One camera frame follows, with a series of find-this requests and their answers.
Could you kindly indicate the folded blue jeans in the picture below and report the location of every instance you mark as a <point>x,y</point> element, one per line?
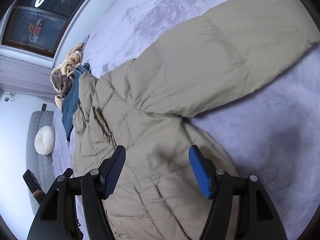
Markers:
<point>72,101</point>

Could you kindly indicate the lavender plush bed blanket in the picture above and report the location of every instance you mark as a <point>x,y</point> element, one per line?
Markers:
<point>272,132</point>

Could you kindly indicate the grey curtain left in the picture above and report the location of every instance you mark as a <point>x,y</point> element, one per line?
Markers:
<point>26,78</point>

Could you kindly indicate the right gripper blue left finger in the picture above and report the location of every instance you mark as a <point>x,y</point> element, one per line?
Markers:
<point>56,217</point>

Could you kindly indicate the dark framed window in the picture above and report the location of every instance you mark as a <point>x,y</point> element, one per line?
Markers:
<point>38,26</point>

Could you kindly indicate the brown and striped clothes pile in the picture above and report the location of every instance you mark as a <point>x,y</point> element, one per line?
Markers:
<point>61,75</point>

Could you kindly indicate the beige puffer jacket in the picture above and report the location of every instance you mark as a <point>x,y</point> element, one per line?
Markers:
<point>230,51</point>

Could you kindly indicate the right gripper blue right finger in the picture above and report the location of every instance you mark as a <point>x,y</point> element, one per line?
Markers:
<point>257,216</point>

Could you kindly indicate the grey quilted headboard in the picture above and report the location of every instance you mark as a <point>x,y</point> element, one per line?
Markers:
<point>39,165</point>

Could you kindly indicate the round white pleated cushion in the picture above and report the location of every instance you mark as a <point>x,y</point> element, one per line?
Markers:
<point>45,140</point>

